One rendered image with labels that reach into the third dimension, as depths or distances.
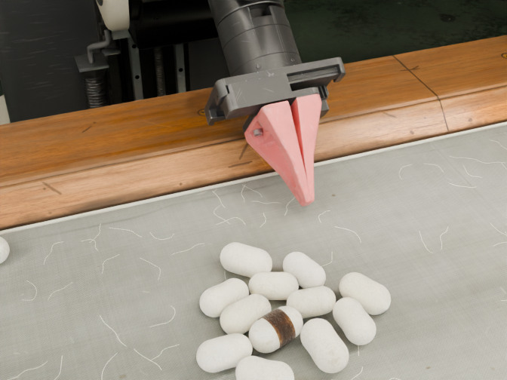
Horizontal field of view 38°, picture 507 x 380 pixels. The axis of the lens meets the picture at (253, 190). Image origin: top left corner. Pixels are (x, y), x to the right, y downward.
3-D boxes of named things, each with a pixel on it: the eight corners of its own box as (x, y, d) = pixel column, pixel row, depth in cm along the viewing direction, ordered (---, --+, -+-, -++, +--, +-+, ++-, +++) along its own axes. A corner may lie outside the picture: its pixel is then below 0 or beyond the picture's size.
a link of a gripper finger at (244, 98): (351, 185, 54) (313, 68, 55) (259, 207, 52) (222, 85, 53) (322, 207, 60) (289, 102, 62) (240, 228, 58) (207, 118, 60)
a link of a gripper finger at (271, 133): (381, 178, 54) (342, 62, 56) (291, 200, 52) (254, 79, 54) (349, 200, 61) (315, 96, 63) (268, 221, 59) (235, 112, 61)
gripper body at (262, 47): (350, 78, 56) (321, -9, 58) (223, 102, 53) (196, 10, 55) (324, 108, 62) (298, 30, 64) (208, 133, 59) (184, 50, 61)
